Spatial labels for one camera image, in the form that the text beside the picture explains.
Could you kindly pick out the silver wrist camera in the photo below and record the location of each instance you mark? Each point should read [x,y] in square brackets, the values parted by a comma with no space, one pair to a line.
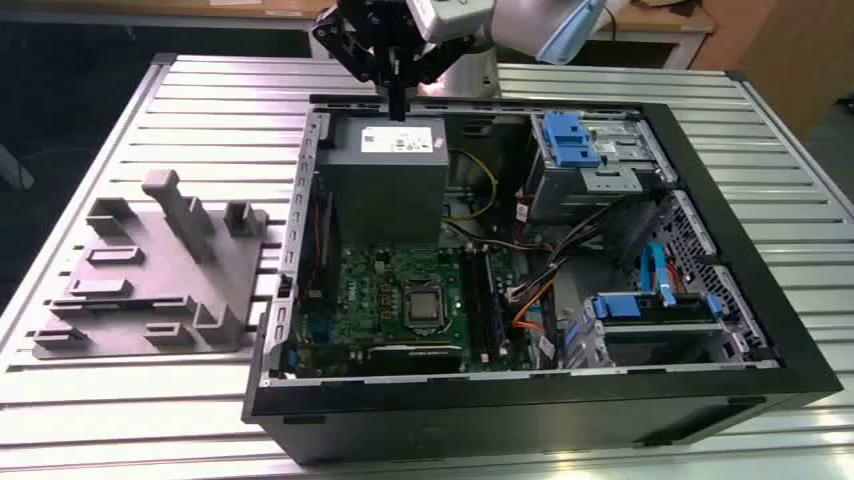
[447,20]

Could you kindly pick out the brown wooden cabinet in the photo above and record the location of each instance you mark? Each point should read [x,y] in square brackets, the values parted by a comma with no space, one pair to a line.
[787,50]

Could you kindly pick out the grey power supply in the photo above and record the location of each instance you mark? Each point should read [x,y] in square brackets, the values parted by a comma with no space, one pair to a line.
[380,200]

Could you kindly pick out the blue disk carrier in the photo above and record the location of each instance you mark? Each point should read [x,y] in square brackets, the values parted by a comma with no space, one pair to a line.
[616,306]

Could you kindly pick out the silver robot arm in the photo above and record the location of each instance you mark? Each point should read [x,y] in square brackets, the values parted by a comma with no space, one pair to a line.
[467,70]

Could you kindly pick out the silver CPU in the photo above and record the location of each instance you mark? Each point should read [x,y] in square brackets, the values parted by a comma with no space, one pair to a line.
[424,306]

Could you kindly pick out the green motherboard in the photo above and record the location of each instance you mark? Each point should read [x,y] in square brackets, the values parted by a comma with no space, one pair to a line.
[363,300]

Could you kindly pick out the grey parts rack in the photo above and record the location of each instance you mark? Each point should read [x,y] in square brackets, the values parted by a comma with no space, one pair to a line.
[167,270]

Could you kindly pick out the grey chair leg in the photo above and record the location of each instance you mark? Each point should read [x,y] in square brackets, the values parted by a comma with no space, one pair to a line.
[16,172]

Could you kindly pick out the black PC case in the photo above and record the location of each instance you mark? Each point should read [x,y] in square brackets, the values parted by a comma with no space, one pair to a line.
[534,400]

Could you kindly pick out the black graphics card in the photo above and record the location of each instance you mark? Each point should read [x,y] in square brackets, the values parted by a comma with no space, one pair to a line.
[414,357]

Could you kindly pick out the wooden desk white frame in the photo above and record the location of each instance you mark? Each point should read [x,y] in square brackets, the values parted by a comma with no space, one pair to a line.
[667,20]

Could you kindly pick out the blue drive latch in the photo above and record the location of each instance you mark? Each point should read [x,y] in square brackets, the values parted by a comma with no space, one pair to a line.
[567,145]

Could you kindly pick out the black CPU socket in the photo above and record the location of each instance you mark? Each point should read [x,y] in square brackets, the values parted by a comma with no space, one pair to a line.
[427,331]

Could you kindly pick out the black RAM slot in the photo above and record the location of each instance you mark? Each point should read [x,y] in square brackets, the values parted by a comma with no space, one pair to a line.
[472,300]

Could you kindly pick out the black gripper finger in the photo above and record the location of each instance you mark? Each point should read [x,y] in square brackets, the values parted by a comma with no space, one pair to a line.
[434,60]
[343,45]

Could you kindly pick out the metal disk bay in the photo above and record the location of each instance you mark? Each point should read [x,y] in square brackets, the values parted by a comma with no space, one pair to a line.
[594,350]

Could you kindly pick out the metal drive cage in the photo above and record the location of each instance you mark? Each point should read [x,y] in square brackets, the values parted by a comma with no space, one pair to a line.
[614,185]

